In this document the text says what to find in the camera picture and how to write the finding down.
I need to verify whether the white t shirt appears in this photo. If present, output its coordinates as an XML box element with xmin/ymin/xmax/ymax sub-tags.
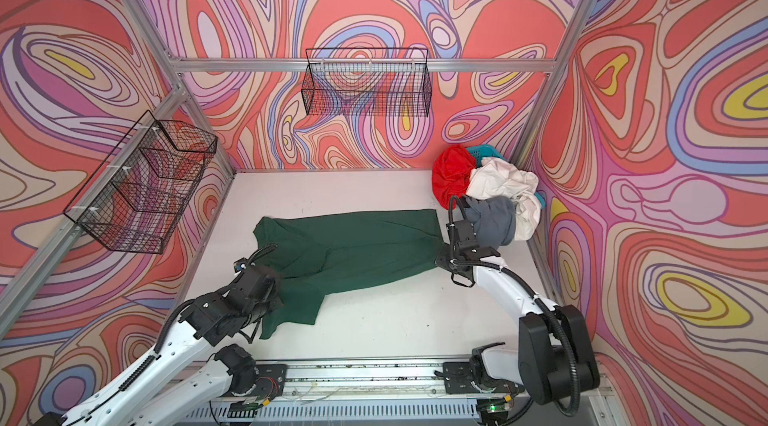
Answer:
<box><xmin>466</xmin><ymin>157</ymin><xmax>544</xmax><ymax>241</ymax></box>

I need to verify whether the aluminium front rail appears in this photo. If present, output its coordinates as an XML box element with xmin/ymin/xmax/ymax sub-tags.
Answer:
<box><xmin>98</xmin><ymin>356</ymin><xmax>628</xmax><ymax>426</ymax></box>

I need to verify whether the black wire basket left wall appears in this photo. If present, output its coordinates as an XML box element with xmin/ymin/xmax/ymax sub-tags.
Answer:
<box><xmin>63</xmin><ymin>111</ymin><xmax>218</xmax><ymax>255</ymax></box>

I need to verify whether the black wire basket back wall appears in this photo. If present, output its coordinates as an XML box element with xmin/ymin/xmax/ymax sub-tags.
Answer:
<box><xmin>301</xmin><ymin>47</ymin><xmax>433</xmax><ymax>118</ymax></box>

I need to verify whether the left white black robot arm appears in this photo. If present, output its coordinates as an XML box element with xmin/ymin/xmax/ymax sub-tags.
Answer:
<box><xmin>37</xmin><ymin>262</ymin><xmax>280</xmax><ymax>425</ymax></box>

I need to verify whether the grey t shirt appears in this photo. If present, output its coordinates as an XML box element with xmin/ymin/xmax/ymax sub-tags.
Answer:
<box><xmin>460</xmin><ymin>196</ymin><xmax>516</xmax><ymax>249</ymax></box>

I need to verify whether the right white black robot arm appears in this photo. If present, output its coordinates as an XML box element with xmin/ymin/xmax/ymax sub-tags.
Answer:
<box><xmin>436</xmin><ymin>220</ymin><xmax>600</xmax><ymax>416</ymax></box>

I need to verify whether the black wire basket wall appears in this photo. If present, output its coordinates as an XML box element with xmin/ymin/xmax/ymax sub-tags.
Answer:
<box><xmin>63</xmin><ymin>111</ymin><xmax>218</xmax><ymax>255</ymax></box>
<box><xmin>301</xmin><ymin>47</ymin><xmax>433</xmax><ymax>118</ymax></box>

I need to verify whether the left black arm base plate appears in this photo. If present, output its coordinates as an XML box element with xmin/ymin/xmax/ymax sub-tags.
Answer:
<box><xmin>228</xmin><ymin>363</ymin><xmax>288</xmax><ymax>400</ymax></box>

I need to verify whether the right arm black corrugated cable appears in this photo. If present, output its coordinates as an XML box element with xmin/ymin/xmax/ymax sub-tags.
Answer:
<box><xmin>447</xmin><ymin>195</ymin><xmax>583</xmax><ymax>426</ymax></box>

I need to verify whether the red t shirt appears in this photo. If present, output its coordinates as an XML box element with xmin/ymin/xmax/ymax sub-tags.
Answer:
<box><xmin>431</xmin><ymin>145</ymin><xmax>476</xmax><ymax>210</ymax></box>

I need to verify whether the aluminium frame back beam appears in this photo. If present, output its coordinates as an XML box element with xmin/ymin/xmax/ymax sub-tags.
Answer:
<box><xmin>170</xmin><ymin>58</ymin><xmax>556</xmax><ymax>73</ymax></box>

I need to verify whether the green t shirt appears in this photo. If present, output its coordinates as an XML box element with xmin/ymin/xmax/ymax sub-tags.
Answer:
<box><xmin>254</xmin><ymin>209</ymin><xmax>444</xmax><ymax>340</ymax></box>

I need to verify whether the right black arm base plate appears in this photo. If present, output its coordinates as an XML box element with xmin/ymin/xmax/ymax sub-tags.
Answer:
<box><xmin>433</xmin><ymin>361</ymin><xmax>524</xmax><ymax>396</ymax></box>

